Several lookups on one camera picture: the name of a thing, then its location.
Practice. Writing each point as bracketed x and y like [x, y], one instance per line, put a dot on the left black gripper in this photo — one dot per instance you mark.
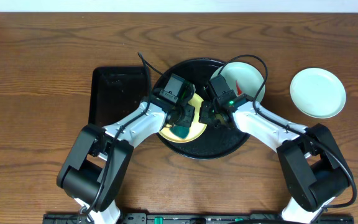
[187, 115]

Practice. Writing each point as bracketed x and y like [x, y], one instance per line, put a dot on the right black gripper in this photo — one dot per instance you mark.
[206, 104]

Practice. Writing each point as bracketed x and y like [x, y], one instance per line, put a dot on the yellow plate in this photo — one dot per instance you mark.
[196, 128]

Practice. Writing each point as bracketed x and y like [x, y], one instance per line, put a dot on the green orange sponge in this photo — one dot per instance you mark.
[180, 131]

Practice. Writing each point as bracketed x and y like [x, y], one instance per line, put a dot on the light blue plate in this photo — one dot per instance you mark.
[242, 78]
[318, 93]

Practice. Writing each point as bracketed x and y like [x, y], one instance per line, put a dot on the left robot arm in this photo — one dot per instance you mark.
[94, 169]

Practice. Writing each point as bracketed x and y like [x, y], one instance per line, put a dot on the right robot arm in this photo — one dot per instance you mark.
[314, 169]

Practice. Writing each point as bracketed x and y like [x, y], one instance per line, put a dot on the black round tray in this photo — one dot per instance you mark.
[213, 142]

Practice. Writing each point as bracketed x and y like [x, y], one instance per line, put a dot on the black rectangular tray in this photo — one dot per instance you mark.
[115, 93]

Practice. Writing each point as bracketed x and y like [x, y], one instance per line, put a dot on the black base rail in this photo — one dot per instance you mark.
[142, 218]

